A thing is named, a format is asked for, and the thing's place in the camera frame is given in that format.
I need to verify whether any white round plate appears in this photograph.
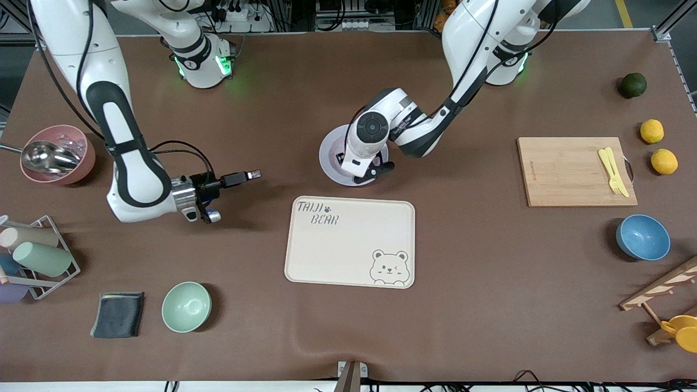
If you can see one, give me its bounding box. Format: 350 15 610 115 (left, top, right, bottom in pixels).
319 124 393 187

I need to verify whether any cream tray with bear print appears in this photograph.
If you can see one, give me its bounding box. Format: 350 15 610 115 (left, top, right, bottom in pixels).
284 196 415 289

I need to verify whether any light green bowl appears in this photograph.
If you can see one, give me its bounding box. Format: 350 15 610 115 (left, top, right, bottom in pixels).
161 281 212 333

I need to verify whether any pink bowl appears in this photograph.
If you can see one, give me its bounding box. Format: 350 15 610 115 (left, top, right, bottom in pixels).
20 125 96 186

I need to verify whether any dark grey folded cloth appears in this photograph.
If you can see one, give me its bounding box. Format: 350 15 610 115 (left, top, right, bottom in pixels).
90 292 145 339

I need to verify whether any white power strip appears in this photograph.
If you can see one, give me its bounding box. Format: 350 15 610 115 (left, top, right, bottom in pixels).
210 0 273 32

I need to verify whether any metal scoop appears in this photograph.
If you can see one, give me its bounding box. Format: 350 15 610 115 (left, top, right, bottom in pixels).
0 141 82 175

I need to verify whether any bag of orange fruits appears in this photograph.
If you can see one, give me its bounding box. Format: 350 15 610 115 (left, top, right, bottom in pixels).
434 0 458 31

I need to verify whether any wooden cutting board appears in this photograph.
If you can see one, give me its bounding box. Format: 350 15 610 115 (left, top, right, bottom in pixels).
517 137 638 208

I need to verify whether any green cup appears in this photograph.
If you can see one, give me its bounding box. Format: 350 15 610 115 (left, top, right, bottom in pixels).
13 241 74 278

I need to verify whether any beige cup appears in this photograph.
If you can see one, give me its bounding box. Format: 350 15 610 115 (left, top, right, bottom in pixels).
0 226 59 251

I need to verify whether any purple cup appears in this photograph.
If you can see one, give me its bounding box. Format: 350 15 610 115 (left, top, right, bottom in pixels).
0 283 29 304

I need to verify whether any yellow plastic fork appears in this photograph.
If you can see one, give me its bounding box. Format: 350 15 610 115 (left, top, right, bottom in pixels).
598 148 624 195

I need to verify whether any yellow plastic knife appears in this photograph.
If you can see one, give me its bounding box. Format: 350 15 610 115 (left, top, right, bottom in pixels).
604 147 630 198

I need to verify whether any dark green avocado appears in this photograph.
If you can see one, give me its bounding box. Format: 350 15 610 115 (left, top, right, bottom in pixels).
621 72 647 99

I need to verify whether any blue bowl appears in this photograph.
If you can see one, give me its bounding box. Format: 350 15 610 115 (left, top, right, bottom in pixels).
616 214 671 261

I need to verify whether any yellow lemon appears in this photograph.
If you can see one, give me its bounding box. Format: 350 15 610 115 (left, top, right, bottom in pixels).
651 149 679 175
640 119 665 144

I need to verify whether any wooden cup stand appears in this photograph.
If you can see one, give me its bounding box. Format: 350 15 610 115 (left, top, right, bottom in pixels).
619 256 697 346

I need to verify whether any yellow cup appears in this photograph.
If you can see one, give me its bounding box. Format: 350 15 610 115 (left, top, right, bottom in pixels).
661 315 697 353

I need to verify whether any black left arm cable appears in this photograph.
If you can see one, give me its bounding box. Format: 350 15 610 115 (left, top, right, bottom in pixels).
354 0 561 137

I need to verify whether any grey wire cup rack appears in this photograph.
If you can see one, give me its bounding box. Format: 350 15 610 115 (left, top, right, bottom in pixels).
0 215 81 301

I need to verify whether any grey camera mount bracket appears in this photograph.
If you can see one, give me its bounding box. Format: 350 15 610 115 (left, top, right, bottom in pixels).
334 360 368 392

